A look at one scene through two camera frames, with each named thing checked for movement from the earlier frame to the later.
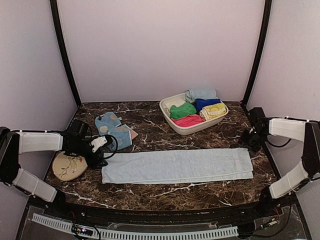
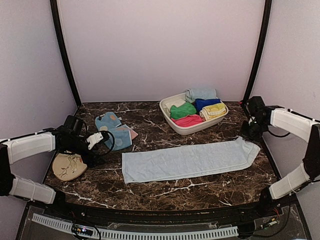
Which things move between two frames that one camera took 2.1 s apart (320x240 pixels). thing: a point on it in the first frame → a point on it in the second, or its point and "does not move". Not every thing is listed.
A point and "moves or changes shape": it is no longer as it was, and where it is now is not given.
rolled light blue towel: x=205 y=93 does not move
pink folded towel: x=187 y=120 does not move
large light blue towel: x=183 y=166 moves or changes shape
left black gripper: x=95 y=164 does not move
